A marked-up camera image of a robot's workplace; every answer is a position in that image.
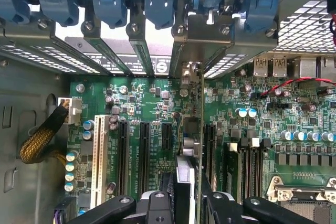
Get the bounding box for black RAM slots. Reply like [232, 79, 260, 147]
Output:
[224, 136, 265, 205]

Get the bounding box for long black expansion slot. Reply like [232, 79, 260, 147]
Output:
[137, 121, 152, 196]
[204, 122, 218, 186]
[115, 120, 130, 198]

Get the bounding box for short black expansion slot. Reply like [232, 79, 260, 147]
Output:
[160, 122, 174, 151]

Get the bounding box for metal CPU socket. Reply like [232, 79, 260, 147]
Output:
[265, 176, 336, 224]

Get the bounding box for white PCI expansion slot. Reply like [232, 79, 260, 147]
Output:
[90, 114, 110, 208]

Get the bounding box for green motherboard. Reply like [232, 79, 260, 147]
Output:
[65, 60, 336, 224]

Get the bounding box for white power connector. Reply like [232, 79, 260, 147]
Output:
[57, 97, 82, 126]

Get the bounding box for silver USB port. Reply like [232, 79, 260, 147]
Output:
[253, 57, 269, 78]
[271, 55, 289, 78]

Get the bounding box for black label sticker plate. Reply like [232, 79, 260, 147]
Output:
[64, 36, 176, 76]

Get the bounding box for silver rear port block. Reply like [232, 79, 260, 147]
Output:
[293, 56, 318, 80]

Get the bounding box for perforated metal slot cover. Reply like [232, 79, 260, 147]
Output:
[204, 15, 279, 79]

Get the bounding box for grey metal PC case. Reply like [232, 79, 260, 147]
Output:
[0, 0, 336, 224]

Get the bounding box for purple wire connector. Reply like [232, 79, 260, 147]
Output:
[53, 196, 77, 224]

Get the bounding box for yellow black braided cable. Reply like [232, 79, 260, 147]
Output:
[19, 102, 70, 165]

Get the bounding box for red black twisted wire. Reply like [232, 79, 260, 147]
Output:
[259, 77, 336, 97]

